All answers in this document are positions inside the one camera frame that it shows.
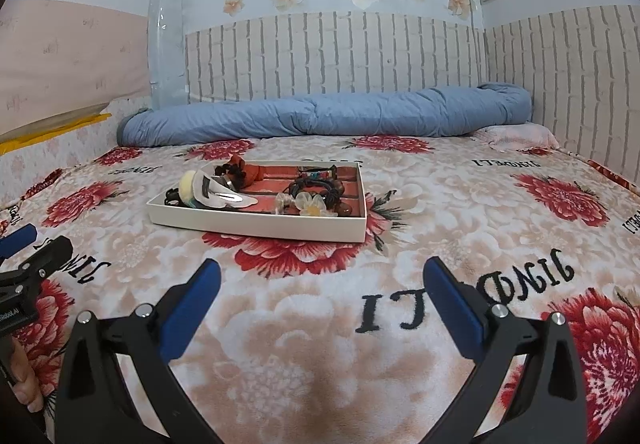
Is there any small white flower clip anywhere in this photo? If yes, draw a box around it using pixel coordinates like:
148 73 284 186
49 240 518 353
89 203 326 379
275 193 301 215

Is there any person's left hand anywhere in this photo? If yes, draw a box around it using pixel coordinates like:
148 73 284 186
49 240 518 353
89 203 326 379
7 340 46 413

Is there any rainbow striped ring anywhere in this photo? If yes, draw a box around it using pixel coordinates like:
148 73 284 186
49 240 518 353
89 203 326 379
299 166 337 181

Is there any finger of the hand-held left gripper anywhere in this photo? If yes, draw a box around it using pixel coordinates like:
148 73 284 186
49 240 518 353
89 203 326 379
0 225 38 259
0 236 75 292

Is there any white snap hair clip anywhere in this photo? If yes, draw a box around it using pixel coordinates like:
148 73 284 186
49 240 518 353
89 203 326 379
217 191 259 211

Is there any white flower clip yellow centre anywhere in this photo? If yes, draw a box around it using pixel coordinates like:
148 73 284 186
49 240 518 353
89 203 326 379
295 191 337 219

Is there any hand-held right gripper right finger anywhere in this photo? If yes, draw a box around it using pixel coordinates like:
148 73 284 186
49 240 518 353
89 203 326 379
422 256 588 444

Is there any pink pillow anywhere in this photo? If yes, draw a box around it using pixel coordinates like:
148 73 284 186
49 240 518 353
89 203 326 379
472 123 561 152

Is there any white box with brick-pattern liner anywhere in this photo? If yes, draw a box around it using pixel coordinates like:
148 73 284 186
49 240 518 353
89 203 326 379
146 160 368 243

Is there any cream round pad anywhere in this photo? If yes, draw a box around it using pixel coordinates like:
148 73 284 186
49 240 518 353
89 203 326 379
180 173 202 205

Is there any brown wooden bead bracelet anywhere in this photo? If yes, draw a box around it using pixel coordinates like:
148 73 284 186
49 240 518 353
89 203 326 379
280 176 362 221

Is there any clear plastic sheet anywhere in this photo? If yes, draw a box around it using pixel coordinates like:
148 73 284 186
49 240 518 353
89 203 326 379
148 0 188 107

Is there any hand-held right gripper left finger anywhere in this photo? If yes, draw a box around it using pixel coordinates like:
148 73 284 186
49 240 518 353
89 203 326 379
54 258 223 444

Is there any rolled blue quilt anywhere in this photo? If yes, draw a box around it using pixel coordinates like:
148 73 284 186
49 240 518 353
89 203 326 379
116 82 535 147

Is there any red scrunchie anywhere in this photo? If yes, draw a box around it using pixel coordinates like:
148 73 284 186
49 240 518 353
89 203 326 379
230 156 273 185

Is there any black braided cord bracelet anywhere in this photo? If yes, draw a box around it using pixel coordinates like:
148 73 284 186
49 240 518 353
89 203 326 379
289 176 347 201

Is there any white snap clip with black tag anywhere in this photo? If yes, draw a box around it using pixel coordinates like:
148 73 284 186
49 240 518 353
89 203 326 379
192 169 231 209

